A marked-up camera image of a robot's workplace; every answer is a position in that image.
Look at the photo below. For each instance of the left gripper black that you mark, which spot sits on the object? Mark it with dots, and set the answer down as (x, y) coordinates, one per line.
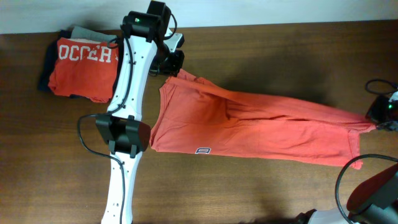
(173, 68)

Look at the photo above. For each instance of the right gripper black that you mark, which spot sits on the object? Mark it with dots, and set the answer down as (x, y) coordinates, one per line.
(375, 113)

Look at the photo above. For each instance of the salmon red t-shirt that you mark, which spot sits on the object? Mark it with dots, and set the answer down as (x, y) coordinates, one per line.
(198, 117)

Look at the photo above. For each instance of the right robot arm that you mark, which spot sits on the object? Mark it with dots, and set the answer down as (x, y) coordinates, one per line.
(374, 201)

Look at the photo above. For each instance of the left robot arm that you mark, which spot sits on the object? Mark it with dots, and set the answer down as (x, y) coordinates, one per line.
(149, 48)

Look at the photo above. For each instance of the folded grey garment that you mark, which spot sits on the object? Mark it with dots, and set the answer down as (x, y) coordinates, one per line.
(83, 33)

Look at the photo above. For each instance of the folded navy blue garment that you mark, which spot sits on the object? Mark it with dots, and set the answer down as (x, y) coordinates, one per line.
(51, 57)

